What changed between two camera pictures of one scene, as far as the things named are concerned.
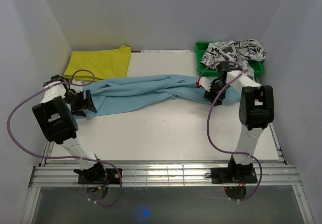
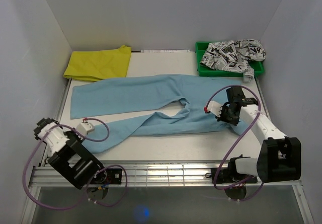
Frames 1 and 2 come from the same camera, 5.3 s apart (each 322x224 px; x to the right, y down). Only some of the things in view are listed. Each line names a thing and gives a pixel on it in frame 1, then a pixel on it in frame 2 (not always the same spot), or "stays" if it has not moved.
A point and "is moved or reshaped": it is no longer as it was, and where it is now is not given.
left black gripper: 87,103 to 77,136
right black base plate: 229,175 stays
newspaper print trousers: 241,52 stays
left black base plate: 112,177 stays
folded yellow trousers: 93,65 stays
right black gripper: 210,95 to 234,122
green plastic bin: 257,67 stays
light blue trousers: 107,94 is moved or reshaped
